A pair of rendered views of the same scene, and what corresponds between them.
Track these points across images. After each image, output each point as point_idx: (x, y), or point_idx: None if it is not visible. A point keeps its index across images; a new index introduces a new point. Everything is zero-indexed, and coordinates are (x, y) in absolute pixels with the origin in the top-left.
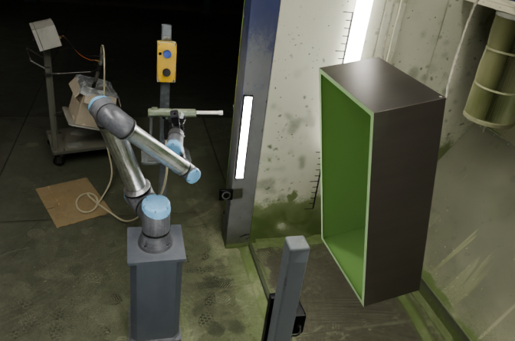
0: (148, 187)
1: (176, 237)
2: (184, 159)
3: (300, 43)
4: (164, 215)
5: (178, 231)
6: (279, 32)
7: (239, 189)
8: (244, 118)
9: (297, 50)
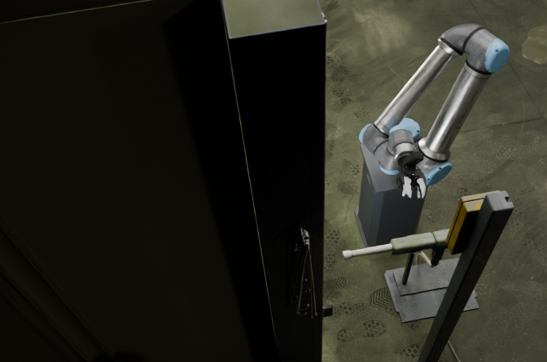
0: (420, 141)
1: (375, 170)
2: (382, 118)
3: (192, 185)
4: None
5: (375, 181)
6: (240, 163)
7: None
8: None
9: (198, 193)
